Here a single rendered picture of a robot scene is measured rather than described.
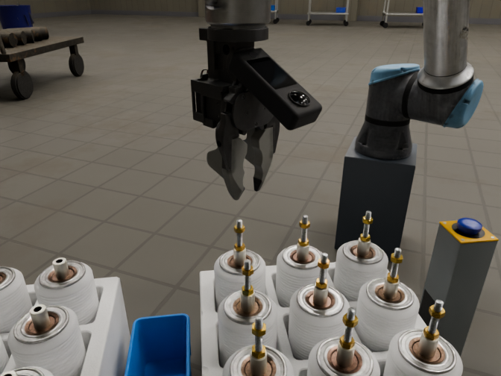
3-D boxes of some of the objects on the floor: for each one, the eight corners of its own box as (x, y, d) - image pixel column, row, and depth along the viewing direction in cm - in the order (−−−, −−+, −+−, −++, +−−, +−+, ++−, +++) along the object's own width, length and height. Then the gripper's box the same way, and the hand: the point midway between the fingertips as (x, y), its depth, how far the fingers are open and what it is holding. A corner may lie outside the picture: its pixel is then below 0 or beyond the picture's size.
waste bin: (30, 48, 529) (20, 2, 504) (-2, 48, 528) (-14, 2, 503) (46, 44, 570) (36, 1, 546) (16, 44, 569) (5, 1, 545)
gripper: (242, 22, 53) (244, 170, 63) (172, 27, 46) (186, 192, 56) (292, 26, 48) (285, 187, 57) (221, 32, 41) (227, 215, 50)
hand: (250, 187), depth 54 cm, fingers open, 3 cm apart
